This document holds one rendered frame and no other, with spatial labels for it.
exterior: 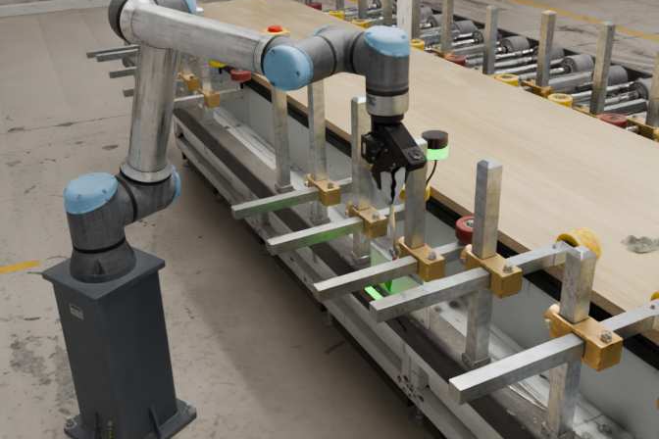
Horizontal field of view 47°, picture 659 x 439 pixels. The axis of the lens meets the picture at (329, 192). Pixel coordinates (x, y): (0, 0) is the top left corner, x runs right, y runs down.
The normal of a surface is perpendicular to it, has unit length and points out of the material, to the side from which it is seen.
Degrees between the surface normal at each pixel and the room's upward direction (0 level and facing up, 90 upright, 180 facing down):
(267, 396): 0
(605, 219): 0
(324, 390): 0
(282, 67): 90
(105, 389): 90
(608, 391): 90
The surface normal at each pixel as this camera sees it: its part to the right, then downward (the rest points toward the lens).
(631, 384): -0.89, 0.22
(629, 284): -0.03, -0.90
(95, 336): -0.60, 0.36
